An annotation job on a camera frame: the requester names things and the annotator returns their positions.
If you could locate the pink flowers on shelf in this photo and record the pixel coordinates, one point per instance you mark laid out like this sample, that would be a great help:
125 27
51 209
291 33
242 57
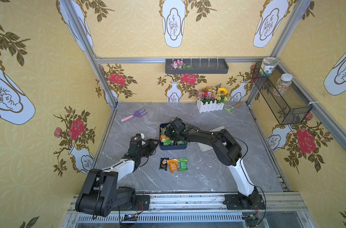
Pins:
179 64

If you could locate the jar with printed label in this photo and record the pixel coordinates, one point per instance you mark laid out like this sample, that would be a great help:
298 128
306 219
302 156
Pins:
267 66

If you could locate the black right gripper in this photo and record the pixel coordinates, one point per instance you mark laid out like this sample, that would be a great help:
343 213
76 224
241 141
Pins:
171 132

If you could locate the dark blue storage box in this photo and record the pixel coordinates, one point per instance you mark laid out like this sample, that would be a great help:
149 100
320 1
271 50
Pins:
170 144

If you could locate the black cookie packet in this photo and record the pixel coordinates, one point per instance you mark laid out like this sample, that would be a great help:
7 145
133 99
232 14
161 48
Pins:
163 164

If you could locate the orange cookie packet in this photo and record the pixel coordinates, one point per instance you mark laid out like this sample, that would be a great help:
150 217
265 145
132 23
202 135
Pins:
173 165

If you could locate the small circuit board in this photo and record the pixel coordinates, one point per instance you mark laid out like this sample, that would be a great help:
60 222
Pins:
130 218

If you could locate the grey wall shelf tray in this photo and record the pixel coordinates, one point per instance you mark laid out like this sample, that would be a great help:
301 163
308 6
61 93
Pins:
200 66

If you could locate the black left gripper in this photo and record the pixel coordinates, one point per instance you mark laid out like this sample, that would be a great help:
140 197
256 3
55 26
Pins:
148 145

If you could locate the black wire mesh basket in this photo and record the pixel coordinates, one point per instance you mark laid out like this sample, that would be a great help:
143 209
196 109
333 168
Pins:
290 106

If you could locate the white picket fence flower planter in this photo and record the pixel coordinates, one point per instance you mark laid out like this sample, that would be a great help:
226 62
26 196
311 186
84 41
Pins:
212 98

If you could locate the green cookie packet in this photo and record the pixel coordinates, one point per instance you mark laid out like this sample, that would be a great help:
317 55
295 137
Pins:
183 164

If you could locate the clear jar with white lid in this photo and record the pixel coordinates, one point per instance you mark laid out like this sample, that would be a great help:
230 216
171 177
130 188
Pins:
283 84

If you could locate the pink and purple garden rake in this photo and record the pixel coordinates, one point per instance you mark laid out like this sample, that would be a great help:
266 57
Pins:
139 113

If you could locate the orange packet in box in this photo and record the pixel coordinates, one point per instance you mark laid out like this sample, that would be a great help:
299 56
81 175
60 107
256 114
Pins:
163 138

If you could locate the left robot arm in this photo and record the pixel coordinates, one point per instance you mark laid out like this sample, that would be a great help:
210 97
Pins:
100 195

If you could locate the green rake with wooden handle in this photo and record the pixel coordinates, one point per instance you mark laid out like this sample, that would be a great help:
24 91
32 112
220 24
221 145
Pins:
229 110

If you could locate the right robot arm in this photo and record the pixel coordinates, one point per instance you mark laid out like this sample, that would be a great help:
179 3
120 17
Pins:
228 152

